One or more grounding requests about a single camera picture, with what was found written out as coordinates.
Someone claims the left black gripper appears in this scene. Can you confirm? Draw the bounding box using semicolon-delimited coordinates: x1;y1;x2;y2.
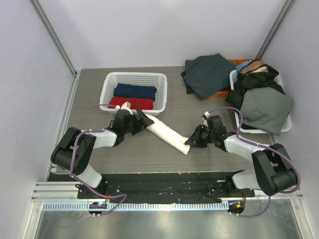
123;109;153;135

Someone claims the white floral print t-shirt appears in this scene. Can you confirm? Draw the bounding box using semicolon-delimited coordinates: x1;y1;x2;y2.
146;114;190;155

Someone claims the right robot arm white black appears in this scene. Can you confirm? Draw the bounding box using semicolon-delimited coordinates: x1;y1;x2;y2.
185;116;300;197

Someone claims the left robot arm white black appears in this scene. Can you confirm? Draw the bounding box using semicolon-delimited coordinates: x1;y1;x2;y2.
51;109;154;199

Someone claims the rolled red t-shirt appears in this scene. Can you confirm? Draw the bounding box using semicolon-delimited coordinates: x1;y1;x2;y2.
109;96;154;110

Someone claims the rolled navy blue t-shirt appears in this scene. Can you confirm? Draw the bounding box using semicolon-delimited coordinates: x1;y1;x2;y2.
113;83;157;101

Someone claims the orange plastic tray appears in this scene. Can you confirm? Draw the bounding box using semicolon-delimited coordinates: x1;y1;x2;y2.
209;59;251;99

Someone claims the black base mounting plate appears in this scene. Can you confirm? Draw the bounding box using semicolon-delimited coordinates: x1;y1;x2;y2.
47;170;256;204

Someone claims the dark teal folded t-shirt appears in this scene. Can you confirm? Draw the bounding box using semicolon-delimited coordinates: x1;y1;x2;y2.
181;53;236;100

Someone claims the black crumpled garment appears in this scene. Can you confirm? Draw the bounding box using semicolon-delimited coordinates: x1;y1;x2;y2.
225;65;285;109

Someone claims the white plastic laundry bin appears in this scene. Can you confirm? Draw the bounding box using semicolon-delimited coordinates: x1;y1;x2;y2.
229;70;292;134

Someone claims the grey green t-shirt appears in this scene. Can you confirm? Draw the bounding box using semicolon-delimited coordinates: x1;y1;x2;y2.
240;87;292;135

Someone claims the blue cloth in bin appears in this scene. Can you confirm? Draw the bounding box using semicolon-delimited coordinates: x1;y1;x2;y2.
236;60;252;73

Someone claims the tan beige garment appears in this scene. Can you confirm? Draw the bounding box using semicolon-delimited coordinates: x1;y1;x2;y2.
239;59;266;74

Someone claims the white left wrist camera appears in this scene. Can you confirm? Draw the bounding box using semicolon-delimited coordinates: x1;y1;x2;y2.
115;102;133;115

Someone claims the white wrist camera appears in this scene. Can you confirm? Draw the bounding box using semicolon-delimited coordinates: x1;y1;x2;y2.
202;112;210;127
115;102;133;115

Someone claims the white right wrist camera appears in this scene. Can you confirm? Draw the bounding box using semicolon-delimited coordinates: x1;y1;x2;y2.
202;112;210;127

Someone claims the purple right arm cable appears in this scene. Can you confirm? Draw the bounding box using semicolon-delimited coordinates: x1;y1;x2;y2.
203;106;302;219

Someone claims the slotted white cable duct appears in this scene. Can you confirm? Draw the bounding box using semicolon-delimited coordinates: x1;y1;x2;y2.
42;201;229;212

